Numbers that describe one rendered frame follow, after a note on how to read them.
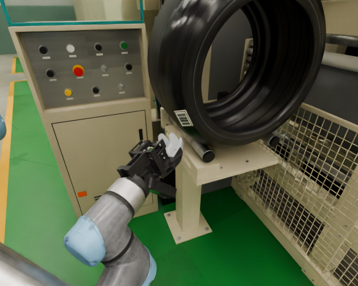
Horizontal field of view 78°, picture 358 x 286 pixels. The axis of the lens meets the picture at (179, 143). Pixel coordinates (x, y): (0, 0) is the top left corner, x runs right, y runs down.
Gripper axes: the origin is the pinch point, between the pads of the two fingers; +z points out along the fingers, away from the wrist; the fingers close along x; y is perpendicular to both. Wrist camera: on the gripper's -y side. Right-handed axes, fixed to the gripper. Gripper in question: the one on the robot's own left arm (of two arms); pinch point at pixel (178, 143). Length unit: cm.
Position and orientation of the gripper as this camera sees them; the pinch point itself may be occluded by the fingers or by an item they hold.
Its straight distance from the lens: 61.4
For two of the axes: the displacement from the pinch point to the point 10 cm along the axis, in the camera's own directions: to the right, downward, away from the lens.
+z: 4.6, -5.8, 6.8
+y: -3.6, -8.2, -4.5
